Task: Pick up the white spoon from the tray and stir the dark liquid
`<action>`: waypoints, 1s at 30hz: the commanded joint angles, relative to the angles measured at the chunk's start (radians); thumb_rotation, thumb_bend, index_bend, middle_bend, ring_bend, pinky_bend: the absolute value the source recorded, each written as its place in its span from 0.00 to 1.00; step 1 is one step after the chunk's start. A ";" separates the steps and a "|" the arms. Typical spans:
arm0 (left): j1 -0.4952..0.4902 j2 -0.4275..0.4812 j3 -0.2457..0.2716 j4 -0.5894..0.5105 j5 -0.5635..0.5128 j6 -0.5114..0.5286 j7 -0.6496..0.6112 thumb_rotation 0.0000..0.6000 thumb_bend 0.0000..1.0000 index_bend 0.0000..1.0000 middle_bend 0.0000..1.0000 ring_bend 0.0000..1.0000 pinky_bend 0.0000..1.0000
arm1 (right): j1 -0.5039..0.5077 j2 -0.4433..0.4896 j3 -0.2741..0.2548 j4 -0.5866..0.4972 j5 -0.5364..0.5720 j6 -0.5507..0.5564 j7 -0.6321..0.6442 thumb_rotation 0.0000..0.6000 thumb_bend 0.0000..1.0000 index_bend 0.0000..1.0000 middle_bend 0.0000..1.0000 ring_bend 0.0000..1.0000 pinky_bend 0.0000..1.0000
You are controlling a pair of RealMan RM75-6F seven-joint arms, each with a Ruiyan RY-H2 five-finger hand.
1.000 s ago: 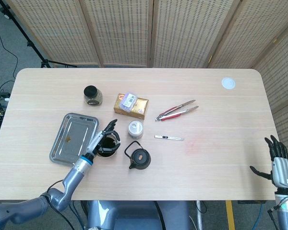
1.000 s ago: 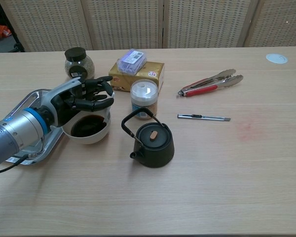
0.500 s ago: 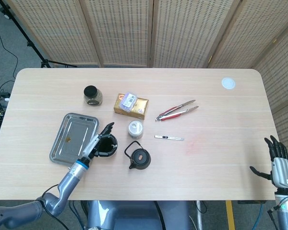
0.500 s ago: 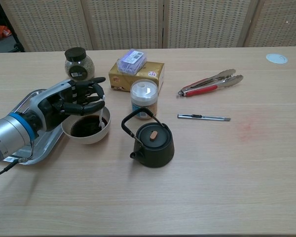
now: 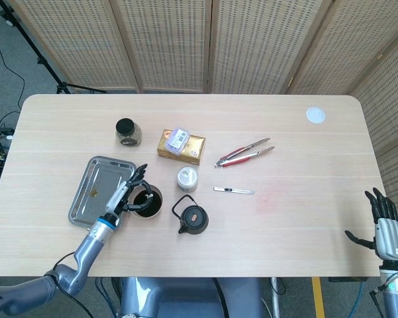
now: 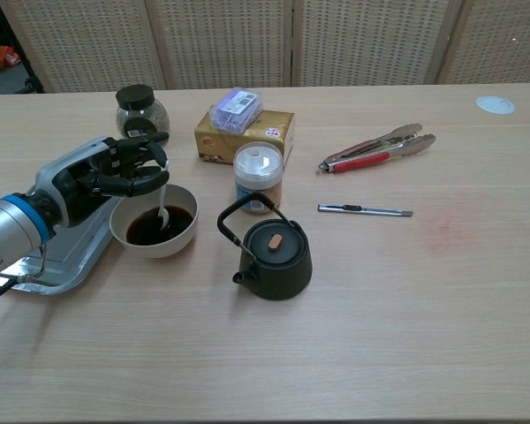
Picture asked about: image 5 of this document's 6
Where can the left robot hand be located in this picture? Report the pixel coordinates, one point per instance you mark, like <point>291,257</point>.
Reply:
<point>117,198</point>

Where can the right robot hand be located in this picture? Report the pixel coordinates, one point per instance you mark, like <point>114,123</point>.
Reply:
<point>389,238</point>

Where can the stainless steel tray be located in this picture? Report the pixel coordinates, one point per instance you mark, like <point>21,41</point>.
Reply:
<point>96,179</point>

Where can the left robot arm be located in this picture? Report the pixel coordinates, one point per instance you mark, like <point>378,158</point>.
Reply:
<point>86,248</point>

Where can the cup of dark coffee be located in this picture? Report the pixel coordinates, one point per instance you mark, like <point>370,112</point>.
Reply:
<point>154,214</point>

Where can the glass jar black lid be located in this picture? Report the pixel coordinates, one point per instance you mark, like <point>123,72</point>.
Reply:
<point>127,130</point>

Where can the clear plastic swab container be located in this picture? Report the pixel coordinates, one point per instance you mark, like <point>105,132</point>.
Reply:
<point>187,179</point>

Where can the black cast iron teapot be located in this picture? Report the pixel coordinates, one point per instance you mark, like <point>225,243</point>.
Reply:
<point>194,218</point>

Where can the purple packet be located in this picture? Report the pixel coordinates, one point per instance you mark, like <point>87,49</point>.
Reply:
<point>177,140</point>

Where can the gold tissue pack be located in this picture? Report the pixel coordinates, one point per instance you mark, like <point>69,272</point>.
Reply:
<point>194,145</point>

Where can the grey robot torso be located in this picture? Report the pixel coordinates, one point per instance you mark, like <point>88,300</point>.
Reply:
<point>185,298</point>

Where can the silver utility knife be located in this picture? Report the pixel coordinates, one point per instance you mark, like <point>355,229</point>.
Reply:
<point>238,190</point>

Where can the metal table leg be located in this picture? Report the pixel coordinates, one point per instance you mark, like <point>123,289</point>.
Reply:
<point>274,298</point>

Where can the black tripod stand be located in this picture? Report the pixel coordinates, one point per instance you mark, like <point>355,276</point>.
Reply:
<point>39,61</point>

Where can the woven folding screen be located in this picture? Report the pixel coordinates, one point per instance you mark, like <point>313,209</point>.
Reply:
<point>169,43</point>

